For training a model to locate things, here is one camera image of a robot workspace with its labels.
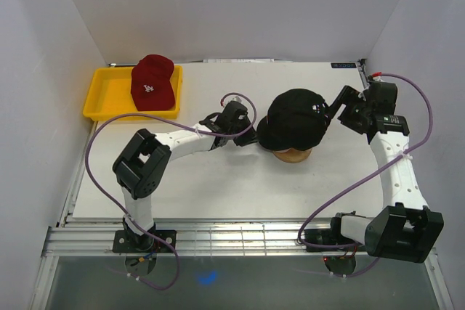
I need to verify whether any black NY cap red brim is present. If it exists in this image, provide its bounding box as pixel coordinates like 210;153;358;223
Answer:
256;89;328;151

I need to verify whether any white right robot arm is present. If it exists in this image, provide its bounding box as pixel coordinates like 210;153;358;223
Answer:
328;81;444;263

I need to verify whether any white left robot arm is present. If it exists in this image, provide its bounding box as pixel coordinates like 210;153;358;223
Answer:
113;100;256;252

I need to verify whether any black blue logo sticker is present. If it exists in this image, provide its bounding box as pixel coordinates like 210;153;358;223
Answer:
331;62;357;69

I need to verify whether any wooden hat stand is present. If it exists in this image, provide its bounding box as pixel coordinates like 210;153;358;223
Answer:
272;148;312;164

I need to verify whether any dark red LA cap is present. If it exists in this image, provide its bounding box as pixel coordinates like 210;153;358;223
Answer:
130;54;175;111

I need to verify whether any yellow plastic tray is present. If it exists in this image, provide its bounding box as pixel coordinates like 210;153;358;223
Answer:
83;65;183;121

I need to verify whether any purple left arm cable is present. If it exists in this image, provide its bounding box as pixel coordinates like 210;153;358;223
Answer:
85;92;259;291

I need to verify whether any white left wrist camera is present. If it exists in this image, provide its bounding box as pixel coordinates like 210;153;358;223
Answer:
231;95;245;104

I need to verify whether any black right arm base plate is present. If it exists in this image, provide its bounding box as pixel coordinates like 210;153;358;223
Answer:
303;229;352;252

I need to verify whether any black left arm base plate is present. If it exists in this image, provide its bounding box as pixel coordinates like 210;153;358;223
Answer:
111;230;177;254

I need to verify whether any aluminium front rail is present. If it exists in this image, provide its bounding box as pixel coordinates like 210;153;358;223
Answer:
41;217;437;258

